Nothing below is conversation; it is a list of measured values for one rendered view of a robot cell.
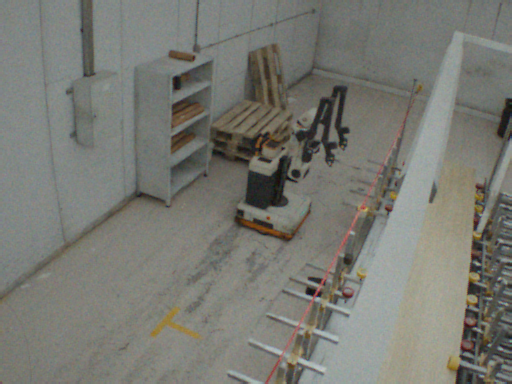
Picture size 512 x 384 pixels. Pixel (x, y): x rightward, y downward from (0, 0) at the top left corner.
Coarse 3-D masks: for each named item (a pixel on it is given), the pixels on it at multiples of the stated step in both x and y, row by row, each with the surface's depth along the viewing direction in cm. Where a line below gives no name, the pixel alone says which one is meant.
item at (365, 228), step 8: (384, 192) 469; (376, 208) 441; (368, 224) 416; (360, 232) 404; (368, 232) 409; (360, 240) 394; (360, 248) 385; (352, 264) 365; (344, 280) 348; (336, 304) 335; (328, 312) 318; (320, 328) 303; (312, 336) 297; (312, 344) 292; (312, 352) 290; (296, 368) 274; (304, 368) 278; (296, 376) 269
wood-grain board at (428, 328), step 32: (448, 192) 440; (448, 224) 391; (416, 256) 348; (448, 256) 351; (416, 288) 316; (448, 288) 318; (416, 320) 289; (448, 320) 290; (416, 352) 265; (448, 352) 266
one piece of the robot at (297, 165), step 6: (294, 126) 453; (300, 126) 453; (306, 138) 456; (294, 144) 468; (306, 144) 463; (294, 150) 473; (300, 150) 470; (294, 156) 472; (300, 156) 473; (294, 162) 474; (300, 162) 471; (294, 168) 477; (300, 168) 474; (306, 168) 478; (288, 174) 483; (294, 174) 480; (300, 174) 477; (300, 180) 480
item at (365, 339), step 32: (448, 64) 228; (448, 96) 178; (416, 160) 122; (416, 192) 107; (416, 224) 95; (480, 224) 386; (384, 256) 85; (384, 288) 77; (352, 320) 70; (384, 320) 71; (352, 352) 65; (384, 352) 65
